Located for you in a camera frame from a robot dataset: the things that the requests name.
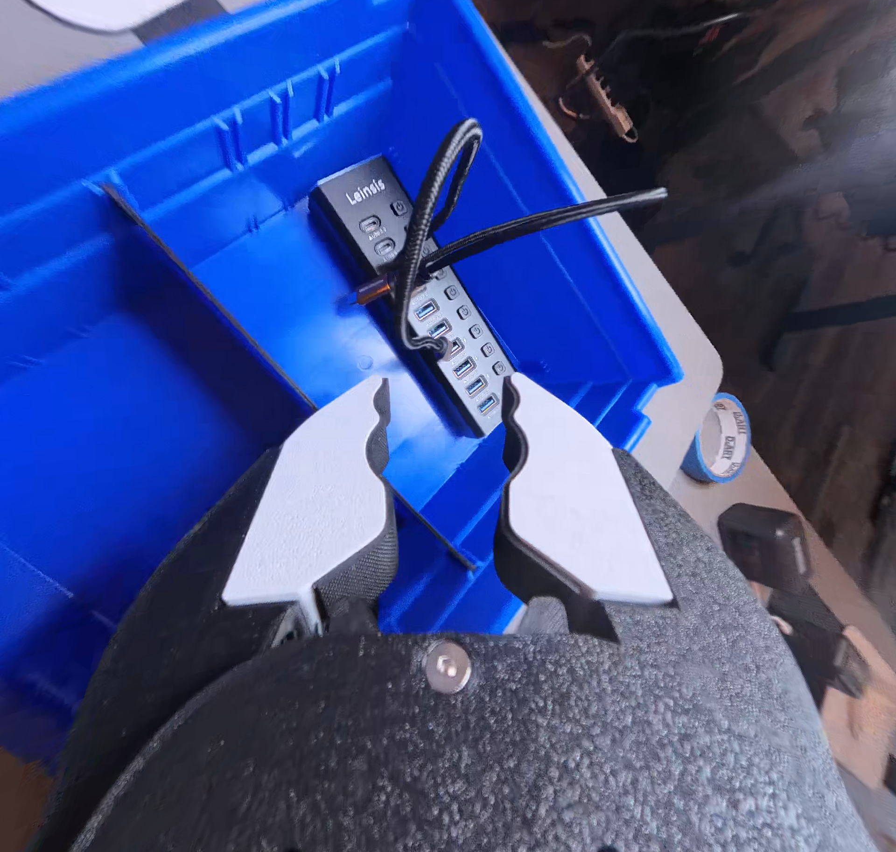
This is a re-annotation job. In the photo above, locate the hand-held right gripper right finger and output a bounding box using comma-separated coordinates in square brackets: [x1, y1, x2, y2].
[492, 373, 679, 644]

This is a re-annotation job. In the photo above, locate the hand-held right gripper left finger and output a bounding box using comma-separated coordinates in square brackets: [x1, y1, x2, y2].
[221, 376, 401, 637]

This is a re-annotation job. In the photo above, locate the blue plastic bin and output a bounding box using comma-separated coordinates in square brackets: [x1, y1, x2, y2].
[0, 0, 683, 776]

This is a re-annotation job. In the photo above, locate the black usb hub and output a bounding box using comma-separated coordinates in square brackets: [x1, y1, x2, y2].
[309, 155, 519, 440]

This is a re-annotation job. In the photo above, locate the blue masking tape roll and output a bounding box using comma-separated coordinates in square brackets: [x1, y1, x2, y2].
[682, 392, 752, 483]

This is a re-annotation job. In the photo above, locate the small grey device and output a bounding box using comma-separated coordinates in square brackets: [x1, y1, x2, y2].
[717, 504, 813, 590]
[769, 586, 870, 700]

